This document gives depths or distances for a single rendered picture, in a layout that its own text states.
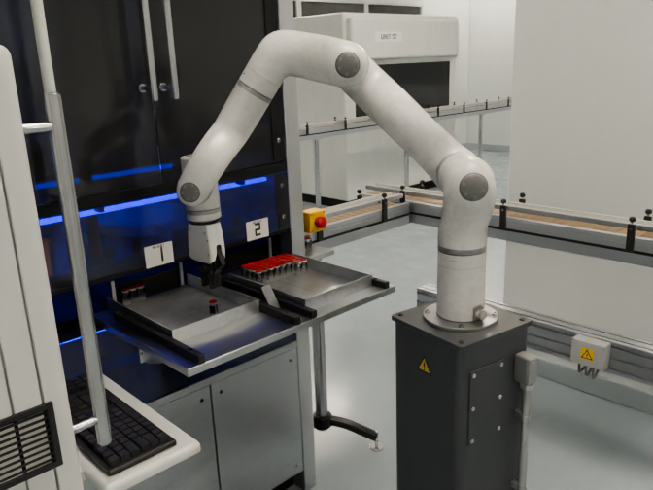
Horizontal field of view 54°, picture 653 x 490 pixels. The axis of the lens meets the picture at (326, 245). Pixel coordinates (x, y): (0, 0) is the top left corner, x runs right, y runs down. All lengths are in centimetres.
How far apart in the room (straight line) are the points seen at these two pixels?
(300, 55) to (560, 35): 169
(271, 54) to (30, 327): 79
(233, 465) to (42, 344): 122
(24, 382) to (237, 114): 75
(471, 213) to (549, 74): 156
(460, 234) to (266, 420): 101
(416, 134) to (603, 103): 150
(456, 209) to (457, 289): 21
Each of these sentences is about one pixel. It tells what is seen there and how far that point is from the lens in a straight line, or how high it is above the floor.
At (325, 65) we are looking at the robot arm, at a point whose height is 150.
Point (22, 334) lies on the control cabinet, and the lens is 108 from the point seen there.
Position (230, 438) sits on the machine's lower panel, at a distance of 215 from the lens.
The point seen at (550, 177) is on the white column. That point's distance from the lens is 303.
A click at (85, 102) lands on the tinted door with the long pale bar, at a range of 168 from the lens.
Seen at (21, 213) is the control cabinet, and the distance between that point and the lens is 104.
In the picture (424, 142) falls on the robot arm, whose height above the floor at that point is 132.
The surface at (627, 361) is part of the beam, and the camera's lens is 243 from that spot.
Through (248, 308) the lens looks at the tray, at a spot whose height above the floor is 90.
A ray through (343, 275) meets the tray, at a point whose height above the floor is 89.
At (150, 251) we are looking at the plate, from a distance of 178.
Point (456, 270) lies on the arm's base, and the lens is 159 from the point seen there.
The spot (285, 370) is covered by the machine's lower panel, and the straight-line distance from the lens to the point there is 220.
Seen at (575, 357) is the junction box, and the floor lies 48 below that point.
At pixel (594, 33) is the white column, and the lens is 292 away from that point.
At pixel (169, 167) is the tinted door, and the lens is 179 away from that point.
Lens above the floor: 151
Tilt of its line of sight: 16 degrees down
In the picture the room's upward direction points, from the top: 2 degrees counter-clockwise
